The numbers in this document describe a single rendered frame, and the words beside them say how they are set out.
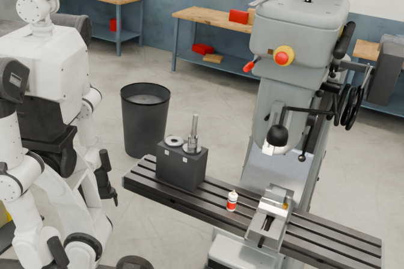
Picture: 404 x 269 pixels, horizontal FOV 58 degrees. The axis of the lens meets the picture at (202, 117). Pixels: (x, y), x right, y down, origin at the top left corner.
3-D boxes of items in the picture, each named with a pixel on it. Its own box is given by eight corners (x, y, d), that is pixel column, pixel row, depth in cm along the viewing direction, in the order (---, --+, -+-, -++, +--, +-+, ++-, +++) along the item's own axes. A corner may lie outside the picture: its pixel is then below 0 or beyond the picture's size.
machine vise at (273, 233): (278, 254, 146) (284, 235, 141) (243, 240, 151) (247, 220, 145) (294, 202, 175) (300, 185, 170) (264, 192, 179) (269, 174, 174)
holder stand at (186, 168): (192, 192, 174) (196, 158, 164) (154, 175, 182) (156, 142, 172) (204, 179, 183) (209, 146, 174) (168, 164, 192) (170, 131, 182)
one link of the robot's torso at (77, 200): (70, 269, 134) (10, 167, 114) (88, 234, 149) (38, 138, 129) (107, 266, 131) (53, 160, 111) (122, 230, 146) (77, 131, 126)
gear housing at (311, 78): (318, 93, 121) (327, 65, 116) (249, 75, 129) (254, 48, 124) (331, 65, 148) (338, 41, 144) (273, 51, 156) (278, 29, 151)
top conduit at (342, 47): (342, 60, 107) (346, 49, 106) (328, 57, 109) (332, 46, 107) (354, 30, 144) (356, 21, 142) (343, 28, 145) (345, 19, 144)
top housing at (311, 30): (325, 74, 108) (341, 20, 100) (242, 54, 116) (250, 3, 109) (341, 39, 147) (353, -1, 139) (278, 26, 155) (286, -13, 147)
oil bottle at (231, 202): (232, 212, 164) (237, 194, 159) (225, 209, 166) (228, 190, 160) (235, 207, 168) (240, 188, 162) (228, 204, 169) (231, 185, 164)
